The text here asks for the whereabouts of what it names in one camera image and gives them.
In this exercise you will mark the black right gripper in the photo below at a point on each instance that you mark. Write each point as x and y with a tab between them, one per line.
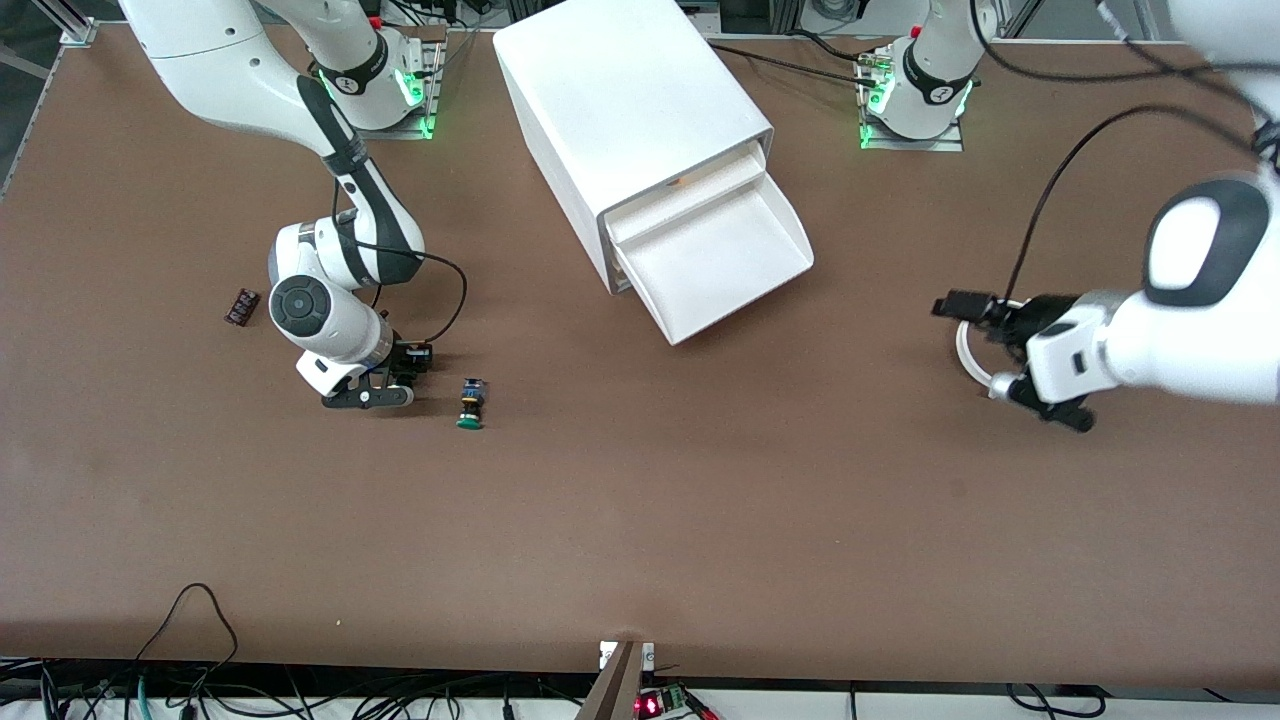
406	359

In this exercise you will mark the small black terminal block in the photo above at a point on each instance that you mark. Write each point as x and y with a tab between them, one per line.
242	307

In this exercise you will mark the aluminium frame profile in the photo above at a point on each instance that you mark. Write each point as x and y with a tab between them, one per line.
75	25

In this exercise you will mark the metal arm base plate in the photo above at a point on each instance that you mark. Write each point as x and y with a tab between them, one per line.
915	144
432	90

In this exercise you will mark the white curved plastic arc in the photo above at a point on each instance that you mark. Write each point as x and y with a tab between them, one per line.
965	350

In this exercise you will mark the white drawer cabinet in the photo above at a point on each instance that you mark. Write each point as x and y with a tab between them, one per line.
620	90

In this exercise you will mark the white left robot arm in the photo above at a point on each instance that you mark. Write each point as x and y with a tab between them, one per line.
1200	340

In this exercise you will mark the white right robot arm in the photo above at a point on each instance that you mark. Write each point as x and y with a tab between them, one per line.
230	70

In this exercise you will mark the green mushroom push button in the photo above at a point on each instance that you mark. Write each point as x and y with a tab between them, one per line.
471	402

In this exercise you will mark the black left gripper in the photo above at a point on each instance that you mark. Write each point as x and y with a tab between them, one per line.
1028	318

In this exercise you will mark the circuit board with red light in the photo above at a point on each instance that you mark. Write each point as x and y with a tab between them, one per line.
660	703

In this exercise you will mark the white plastic drawer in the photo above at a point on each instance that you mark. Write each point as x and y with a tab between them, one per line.
690	195
720	265

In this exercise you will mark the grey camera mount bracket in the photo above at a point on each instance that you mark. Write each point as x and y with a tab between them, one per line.
618	685

